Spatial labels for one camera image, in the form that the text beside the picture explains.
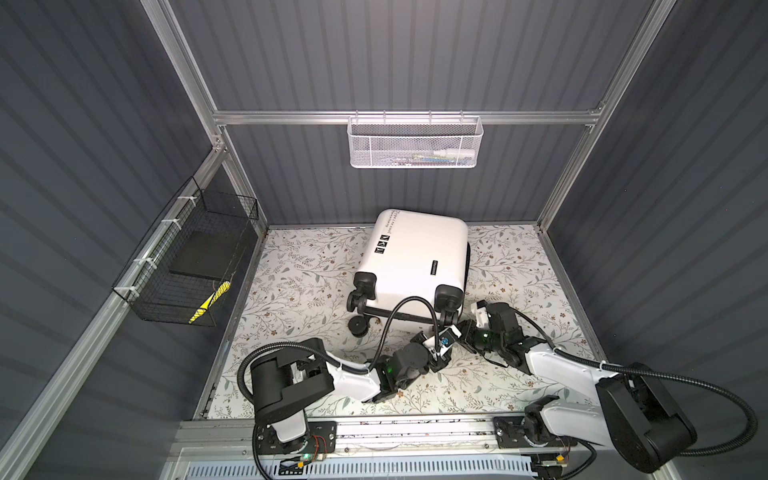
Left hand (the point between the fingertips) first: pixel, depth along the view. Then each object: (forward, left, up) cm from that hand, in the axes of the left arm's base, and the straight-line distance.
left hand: (451, 333), depth 78 cm
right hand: (+3, -2, -8) cm, 9 cm away
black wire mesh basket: (+17, +65, +17) cm, 69 cm away
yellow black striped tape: (+4, +59, +12) cm, 61 cm away
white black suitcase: (+21, +7, +8) cm, 23 cm away
